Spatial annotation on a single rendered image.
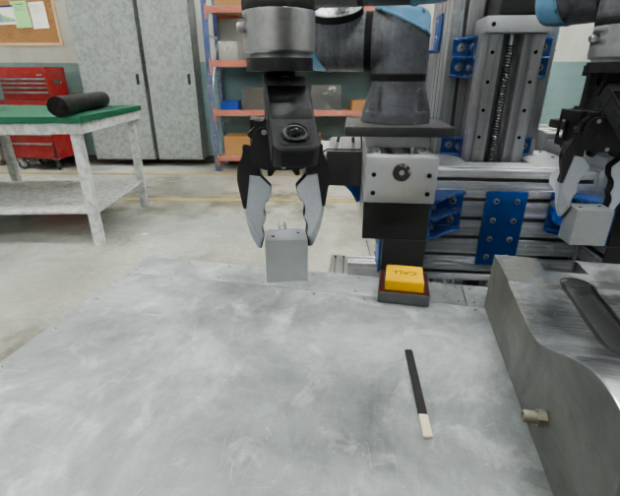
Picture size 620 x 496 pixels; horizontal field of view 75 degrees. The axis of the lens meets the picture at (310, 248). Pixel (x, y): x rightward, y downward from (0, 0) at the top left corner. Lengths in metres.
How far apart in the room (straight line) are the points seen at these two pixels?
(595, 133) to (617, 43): 0.11
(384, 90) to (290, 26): 0.51
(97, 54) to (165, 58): 0.84
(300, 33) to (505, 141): 0.74
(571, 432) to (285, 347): 0.32
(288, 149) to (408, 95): 0.57
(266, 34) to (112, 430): 0.42
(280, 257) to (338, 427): 0.19
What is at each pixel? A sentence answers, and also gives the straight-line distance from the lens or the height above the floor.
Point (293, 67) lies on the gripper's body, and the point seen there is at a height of 1.14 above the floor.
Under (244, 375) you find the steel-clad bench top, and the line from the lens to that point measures 0.52.
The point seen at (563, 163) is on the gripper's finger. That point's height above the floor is 1.02.
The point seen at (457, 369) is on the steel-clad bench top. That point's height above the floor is 0.80.
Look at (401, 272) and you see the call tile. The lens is 0.68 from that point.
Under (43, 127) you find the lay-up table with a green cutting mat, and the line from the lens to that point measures 3.19.
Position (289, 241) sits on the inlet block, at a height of 0.96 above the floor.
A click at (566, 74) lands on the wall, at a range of 6.50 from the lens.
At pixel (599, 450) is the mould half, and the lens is 0.38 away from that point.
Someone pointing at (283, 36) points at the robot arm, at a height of 1.17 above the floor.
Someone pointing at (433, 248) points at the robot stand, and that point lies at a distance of 1.00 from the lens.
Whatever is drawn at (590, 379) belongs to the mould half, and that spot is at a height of 0.92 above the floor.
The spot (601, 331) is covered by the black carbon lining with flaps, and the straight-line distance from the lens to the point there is 0.55.
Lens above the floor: 1.13
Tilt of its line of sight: 23 degrees down
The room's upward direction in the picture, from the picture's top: straight up
